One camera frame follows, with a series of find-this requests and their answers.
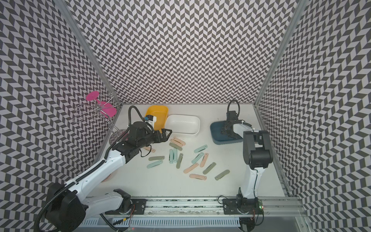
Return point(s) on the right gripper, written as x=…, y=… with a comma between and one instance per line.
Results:
x=224, y=131

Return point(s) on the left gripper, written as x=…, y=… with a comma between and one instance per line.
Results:
x=164, y=138

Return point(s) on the dark teal storage box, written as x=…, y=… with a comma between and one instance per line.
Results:
x=218, y=137

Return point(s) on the pink knife diagonal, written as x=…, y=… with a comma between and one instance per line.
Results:
x=191, y=168

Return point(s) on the pink knife vertical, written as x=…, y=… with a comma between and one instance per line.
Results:
x=203, y=162

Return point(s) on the pink knife bottom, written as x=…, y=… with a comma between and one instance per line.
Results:
x=199, y=177

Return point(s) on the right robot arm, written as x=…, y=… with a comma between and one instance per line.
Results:
x=257, y=155

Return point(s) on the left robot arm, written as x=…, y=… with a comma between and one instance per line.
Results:
x=68, y=205

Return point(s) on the white storage box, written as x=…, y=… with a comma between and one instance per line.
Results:
x=183, y=124

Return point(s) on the yellow storage box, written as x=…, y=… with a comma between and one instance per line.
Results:
x=161, y=114

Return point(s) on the olive knife under pink pair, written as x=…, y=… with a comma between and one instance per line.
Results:
x=176, y=146

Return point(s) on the upper pink knife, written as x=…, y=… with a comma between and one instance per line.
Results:
x=179, y=141

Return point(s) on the pink knife far left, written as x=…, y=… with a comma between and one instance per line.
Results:
x=149, y=149

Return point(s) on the mint knife centre left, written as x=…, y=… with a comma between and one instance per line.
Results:
x=171, y=156

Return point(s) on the mint knife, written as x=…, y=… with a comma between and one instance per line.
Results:
x=175, y=155
x=171, y=156
x=200, y=149
x=197, y=158
x=154, y=164

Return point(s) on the mint knife centre right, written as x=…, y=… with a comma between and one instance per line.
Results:
x=175, y=155

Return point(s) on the olive knife left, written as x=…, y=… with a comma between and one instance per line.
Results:
x=156, y=158

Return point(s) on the olive knife centre vertical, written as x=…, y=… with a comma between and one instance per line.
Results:
x=178, y=165

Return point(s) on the mint knife middle right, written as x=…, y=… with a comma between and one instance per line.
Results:
x=197, y=158

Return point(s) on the mint knife upper right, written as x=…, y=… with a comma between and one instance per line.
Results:
x=200, y=149

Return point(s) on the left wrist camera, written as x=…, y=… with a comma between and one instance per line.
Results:
x=151, y=120

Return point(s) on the wire rack with pink discs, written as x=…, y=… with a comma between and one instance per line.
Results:
x=102, y=111

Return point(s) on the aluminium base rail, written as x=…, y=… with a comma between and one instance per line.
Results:
x=216, y=207

